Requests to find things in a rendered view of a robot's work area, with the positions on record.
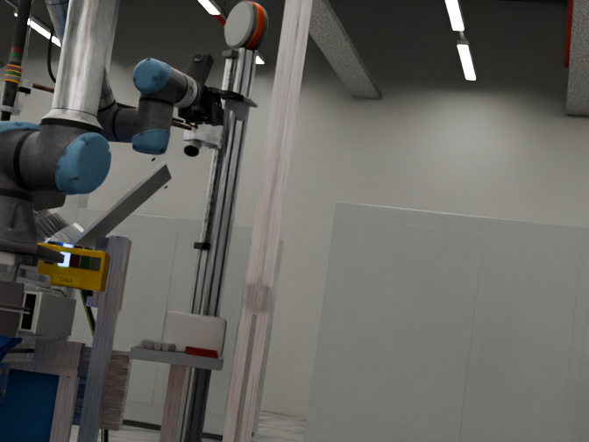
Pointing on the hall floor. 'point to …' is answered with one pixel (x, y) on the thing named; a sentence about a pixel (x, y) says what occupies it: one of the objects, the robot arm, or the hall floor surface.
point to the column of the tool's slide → (231, 165)
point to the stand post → (102, 342)
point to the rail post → (64, 409)
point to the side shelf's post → (172, 403)
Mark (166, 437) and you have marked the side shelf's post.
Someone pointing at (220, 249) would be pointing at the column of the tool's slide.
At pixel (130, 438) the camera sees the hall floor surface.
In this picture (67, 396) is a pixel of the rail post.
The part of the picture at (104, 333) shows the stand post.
